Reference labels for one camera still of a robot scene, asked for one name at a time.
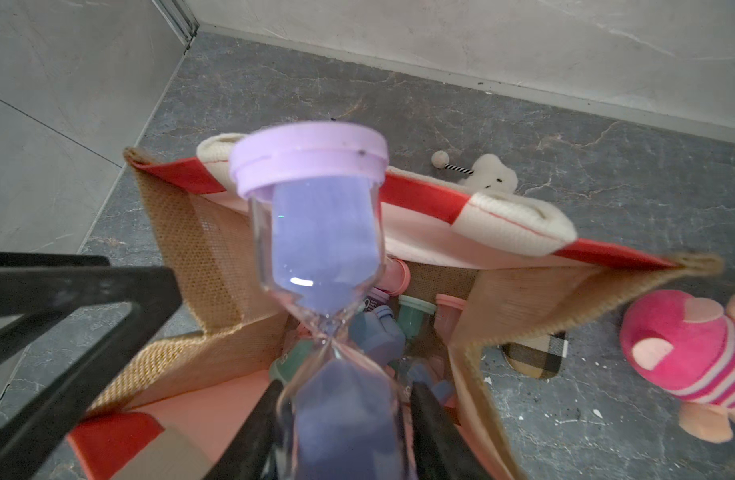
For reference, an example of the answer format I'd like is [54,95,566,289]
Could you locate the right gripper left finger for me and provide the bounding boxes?
[204,380,284,480]

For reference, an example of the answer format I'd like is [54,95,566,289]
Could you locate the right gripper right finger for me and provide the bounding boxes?
[411,382,491,480]

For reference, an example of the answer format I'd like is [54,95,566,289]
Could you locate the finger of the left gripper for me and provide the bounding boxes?
[0,251,182,479]

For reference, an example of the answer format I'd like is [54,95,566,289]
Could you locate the green hourglass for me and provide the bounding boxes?
[397,295,437,340]
[269,339,314,384]

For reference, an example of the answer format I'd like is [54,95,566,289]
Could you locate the blue hourglass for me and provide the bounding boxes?
[349,305,407,367]
[399,359,455,406]

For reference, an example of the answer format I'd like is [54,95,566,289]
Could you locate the pink hourglass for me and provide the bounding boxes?
[375,257,411,297]
[433,294,467,344]

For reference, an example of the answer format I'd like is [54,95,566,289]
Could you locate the red burlap canvas bag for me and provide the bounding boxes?
[89,134,723,479]

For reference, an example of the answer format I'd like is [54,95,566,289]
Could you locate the purple hourglass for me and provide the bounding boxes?
[364,288,391,312]
[229,121,411,479]

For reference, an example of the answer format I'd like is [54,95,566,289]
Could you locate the purple hourglass front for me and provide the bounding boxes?
[364,288,391,312]

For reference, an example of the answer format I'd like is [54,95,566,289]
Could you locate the plaid glasses case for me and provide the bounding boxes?
[501,331,569,379]

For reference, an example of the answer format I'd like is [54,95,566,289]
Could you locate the pink plush pig doll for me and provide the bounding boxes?
[619,290,735,444]

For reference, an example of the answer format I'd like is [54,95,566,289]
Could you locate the small white plush charm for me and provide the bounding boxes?
[431,151,519,194]

